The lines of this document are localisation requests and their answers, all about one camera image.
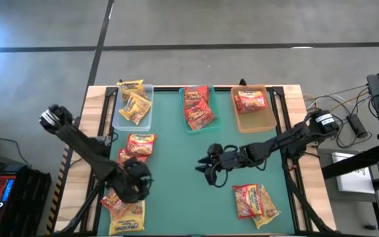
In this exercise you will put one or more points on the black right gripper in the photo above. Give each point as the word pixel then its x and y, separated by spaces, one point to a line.
pixel 227 159

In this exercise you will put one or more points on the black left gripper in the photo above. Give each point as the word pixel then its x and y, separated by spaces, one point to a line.
pixel 133 184

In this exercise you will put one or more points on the red beef ramen packet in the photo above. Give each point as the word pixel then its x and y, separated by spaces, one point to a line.
pixel 248 201
pixel 141 144
pixel 250 101

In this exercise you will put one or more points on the red snack packets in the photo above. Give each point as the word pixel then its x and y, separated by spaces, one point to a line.
pixel 200 116

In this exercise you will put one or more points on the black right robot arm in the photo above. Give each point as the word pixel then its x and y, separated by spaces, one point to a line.
pixel 275 145

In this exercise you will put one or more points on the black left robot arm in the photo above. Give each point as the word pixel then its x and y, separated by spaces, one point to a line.
pixel 84 148

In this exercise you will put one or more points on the teal plastic bin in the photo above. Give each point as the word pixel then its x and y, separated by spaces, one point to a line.
pixel 209 128

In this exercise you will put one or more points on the green table mat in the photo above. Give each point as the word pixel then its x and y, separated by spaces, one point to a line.
pixel 183 204

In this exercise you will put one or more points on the clear plastic bin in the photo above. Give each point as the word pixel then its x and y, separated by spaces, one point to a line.
pixel 143 124

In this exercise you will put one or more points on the orange plastic bin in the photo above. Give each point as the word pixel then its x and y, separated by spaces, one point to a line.
pixel 258 122

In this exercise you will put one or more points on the yellow black hazard strip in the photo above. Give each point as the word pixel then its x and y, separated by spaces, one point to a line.
pixel 58 197

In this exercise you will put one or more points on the black table clamp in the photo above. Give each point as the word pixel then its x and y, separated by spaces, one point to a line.
pixel 242 81
pixel 119 81

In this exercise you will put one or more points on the light wooden table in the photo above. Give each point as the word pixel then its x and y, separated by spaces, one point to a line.
pixel 90 98

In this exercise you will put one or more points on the black crate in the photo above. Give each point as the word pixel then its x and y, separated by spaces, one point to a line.
pixel 28 200

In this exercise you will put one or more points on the white paper box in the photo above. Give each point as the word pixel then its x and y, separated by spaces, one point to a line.
pixel 352 174

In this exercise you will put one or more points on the black power adapter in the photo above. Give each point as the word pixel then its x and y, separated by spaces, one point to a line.
pixel 356 126

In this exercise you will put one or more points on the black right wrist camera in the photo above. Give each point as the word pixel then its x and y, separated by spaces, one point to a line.
pixel 214 149

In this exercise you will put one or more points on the black aluminium rig frame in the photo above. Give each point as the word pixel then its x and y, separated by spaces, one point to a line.
pixel 110 91

